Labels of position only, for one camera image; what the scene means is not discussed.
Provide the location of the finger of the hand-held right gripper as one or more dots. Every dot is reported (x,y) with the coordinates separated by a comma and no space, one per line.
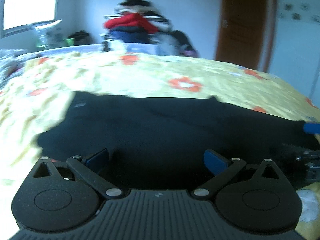
(297,150)
(312,127)

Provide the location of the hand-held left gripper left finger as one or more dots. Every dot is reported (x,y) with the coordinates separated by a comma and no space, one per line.
(96,160)

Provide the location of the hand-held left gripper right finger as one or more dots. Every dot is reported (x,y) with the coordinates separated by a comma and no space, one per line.
(215,161)

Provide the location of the black pants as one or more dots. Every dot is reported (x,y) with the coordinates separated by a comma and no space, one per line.
(162,135)

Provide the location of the yellow floral bedsheet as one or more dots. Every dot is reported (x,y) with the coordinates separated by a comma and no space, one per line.
(150,80)

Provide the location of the purple cloth item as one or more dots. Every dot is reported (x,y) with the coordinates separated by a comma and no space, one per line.
(191,53)

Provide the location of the blue blanket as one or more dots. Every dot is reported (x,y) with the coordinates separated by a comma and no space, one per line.
(140,47)

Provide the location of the green plastic chair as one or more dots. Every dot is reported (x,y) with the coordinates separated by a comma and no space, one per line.
(70,41)

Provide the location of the dark bag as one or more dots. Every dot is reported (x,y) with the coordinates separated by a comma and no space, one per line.
(80,37)

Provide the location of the black backpack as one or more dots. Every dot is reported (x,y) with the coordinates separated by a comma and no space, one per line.
(181,40)

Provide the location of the brown wooden door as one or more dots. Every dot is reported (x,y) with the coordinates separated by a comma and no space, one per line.
(242,22)

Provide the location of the floral pillow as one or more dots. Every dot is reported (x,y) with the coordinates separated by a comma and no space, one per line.
(51,36)

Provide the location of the grey patterned quilt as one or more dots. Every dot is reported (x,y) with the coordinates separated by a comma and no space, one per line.
(10,57)

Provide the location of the pile of clothes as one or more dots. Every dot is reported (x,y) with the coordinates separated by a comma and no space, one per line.
(130,21)

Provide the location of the window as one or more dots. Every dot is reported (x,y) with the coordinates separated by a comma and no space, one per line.
(30,2)

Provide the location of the flower wall sticker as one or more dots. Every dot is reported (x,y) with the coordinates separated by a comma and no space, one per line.
(304,6)
(282,15)
(315,17)
(296,15)

